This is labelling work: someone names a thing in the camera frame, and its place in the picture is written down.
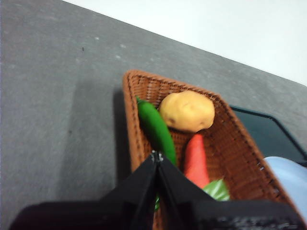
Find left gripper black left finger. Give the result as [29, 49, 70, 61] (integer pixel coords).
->
[9, 151, 159, 230]

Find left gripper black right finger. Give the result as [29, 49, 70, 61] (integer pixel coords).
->
[157, 159, 307, 230]

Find orange carrot with green leaves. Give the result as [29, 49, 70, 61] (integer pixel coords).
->
[154, 133, 231, 212]

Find light blue plate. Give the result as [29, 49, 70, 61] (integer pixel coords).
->
[263, 156, 307, 224]

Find brown woven wicker basket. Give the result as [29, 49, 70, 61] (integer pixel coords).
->
[122, 69, 300, 230]

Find green pepper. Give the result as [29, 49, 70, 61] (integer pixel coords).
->
[135, 95, 177, 167]

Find black flat tray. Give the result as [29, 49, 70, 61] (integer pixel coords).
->
[229, 105, 307, 168]

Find yellow-brown potato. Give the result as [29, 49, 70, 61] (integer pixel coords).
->
[158, 90, 216, 133]

